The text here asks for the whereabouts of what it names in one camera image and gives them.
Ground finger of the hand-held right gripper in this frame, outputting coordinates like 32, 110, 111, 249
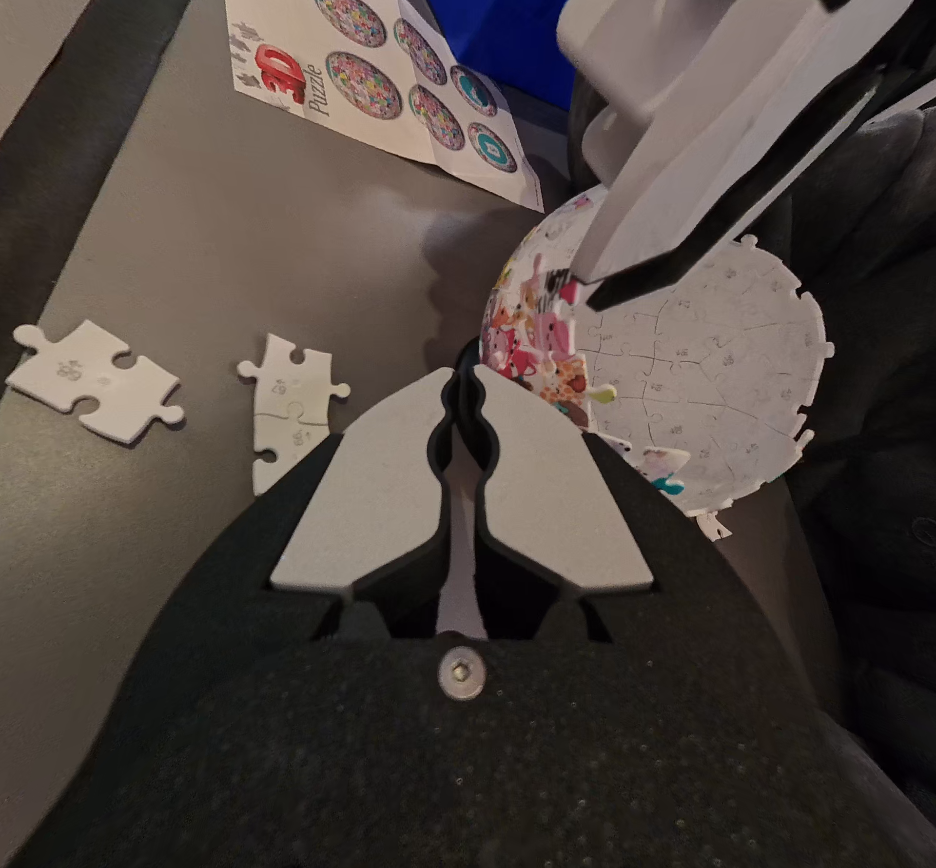
571, 5, 881, 316
556, 0, 823, 181

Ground white puzzle leaflet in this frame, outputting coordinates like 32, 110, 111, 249
215, 0, 546, 215

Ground single white puzzle piece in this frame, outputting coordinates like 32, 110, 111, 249
5, 317, 188, 449

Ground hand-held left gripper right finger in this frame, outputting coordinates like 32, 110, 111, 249
471, 365, 656, 638

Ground colourful puzzle ball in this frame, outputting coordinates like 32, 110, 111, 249
479, 181, 836, 541

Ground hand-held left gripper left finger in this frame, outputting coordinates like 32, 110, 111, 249
270, 365, 466, 635

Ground blue plastic bin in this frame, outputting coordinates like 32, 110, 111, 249
391, 0, 599, 113

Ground two joined white puzzle pieces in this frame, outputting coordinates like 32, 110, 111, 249
236, 332, 353, 499

